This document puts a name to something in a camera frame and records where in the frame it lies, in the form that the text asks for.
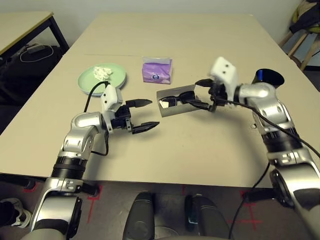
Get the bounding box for dark grey robot left leg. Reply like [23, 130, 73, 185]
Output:
[124, 191, 155, 240]

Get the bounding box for black bag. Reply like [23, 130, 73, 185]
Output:
[0, 44, 66, 106]

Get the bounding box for black sunglasses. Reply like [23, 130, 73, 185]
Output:
[158, 91, 201, 109]

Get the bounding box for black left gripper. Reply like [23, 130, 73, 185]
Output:
[110, 98, 160, 135]

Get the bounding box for light green plate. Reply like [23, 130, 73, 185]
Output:
[77, 62, 128, 96]

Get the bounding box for dark grey robot right leg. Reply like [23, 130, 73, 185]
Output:
[184, 194, 231, 240]

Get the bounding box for side table with black frame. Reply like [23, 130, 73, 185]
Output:
[0, 11, 70, 58]

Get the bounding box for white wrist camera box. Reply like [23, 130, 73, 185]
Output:
[100, 84, 125, 131]
[209, 56, 239, 100]

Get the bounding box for dark grey robot leg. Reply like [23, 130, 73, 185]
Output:
[184, 194, 231, 240]
[124, 191, 155, 240]

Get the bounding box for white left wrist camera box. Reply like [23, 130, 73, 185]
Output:
[100, 84, 125, 131]

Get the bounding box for grey glasses case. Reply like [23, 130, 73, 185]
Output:
[156, 83, 214, 118]

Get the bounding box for dark jacket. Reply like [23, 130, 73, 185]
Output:
[289, 0, 320, 35]

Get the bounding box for white power adapter with cable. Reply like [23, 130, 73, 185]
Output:
[19, 43, 55, 64]

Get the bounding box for purple tissue pack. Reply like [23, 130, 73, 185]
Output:
[141, 56, 174, 84]

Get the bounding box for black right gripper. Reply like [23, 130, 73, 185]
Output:
[188, 78, 233, 113]

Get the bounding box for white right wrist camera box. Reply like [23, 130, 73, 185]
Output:
[209, 56, 239, 100]

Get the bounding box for red floor tape mark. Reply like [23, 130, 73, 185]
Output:
[227, 191, 263, 231]

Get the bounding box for wooden stool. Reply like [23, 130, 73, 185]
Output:
[279, 29, 320, 71]

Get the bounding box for yellow-green cushion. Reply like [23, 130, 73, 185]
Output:
[291, 7, 320, 34]

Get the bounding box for black cup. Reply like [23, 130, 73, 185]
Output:
[250, 67, 285, 89]

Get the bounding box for black left wrist camera cable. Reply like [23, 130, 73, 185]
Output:
[83, 80, 112, 157]

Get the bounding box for white tissue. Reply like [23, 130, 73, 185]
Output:
[92, 65, 114, 82]

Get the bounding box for white black sneaker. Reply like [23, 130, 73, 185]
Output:
[0, 197, 32, 229]

